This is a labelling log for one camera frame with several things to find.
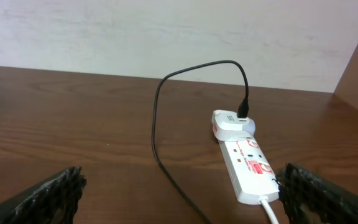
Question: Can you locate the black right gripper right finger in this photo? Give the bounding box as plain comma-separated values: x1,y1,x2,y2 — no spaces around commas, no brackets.
275,163,358,224

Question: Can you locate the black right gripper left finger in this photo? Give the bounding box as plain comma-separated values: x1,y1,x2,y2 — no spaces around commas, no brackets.
0,166,86,224

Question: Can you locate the black usb charging cable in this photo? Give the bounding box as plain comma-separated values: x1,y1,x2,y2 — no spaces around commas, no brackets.
151,60,250,224

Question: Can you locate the white usb charger adapter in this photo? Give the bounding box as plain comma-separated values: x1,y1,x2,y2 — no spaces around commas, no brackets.
211,110,255,142

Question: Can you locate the white power strip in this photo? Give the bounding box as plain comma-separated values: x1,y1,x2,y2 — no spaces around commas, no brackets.
219,138,279,205

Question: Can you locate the white power strip cord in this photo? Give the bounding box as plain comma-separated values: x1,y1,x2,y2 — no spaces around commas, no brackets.
259,196,280,224

